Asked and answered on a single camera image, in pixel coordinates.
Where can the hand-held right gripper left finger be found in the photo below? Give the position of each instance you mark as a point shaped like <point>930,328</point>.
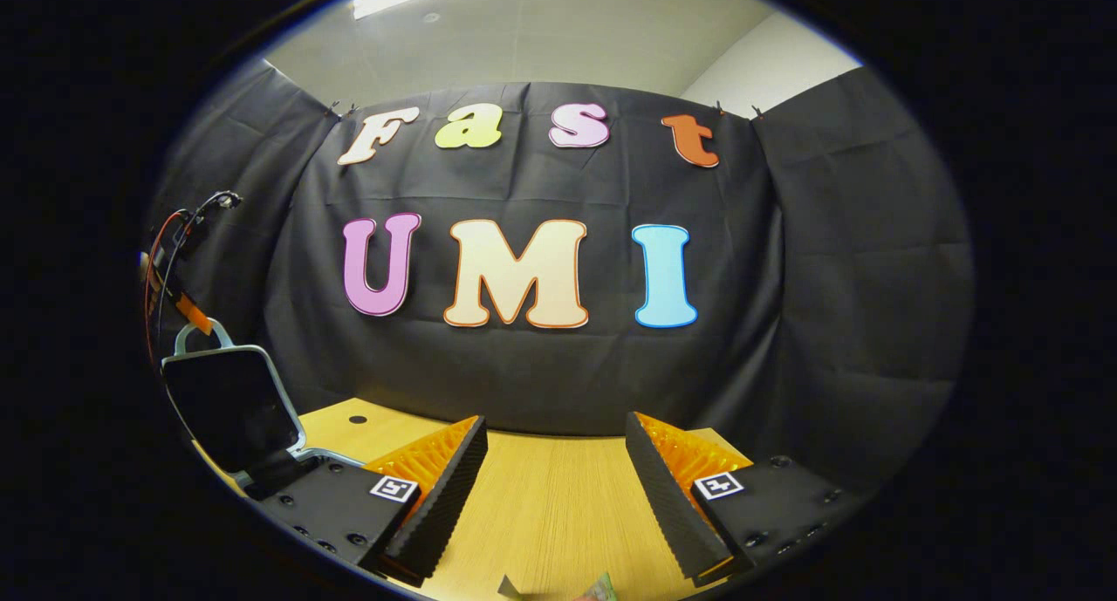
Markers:
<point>454,496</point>

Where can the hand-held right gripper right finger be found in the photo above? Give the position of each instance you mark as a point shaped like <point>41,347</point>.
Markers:
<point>672,496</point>

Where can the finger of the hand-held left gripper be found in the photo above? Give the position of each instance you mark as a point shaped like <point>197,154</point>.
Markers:
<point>194,315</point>

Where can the light blue suitcase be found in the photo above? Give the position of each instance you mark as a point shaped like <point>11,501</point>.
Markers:
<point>231,409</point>

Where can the black backdrop cloth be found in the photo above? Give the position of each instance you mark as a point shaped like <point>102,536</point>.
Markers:
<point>567,383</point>

